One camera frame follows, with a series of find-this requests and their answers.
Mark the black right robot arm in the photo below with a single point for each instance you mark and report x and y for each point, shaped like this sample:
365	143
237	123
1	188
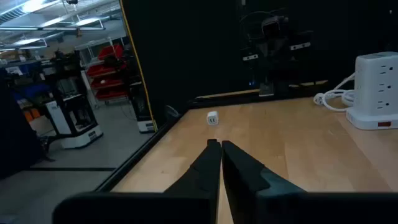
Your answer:
298	46

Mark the shelf with red bins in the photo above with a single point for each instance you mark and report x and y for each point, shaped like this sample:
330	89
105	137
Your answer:
107	71

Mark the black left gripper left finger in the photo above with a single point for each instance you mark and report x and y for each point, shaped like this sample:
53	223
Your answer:
205	168

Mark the ceiling light fixture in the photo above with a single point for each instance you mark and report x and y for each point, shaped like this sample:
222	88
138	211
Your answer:
53	28

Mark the white USB charger cube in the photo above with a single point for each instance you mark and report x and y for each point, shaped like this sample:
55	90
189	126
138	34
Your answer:
212	118

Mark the black curtain partition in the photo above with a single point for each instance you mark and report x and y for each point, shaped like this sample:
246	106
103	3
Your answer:
186	46

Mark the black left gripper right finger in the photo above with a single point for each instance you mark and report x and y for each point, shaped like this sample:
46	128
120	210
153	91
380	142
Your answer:
242	174

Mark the small black white machine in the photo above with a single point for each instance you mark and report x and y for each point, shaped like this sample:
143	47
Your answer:
141	105

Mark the white power strip tower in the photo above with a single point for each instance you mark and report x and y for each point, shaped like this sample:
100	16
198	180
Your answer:
376	90

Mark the large black white machine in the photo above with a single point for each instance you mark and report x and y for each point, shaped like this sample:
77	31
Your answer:
76	124

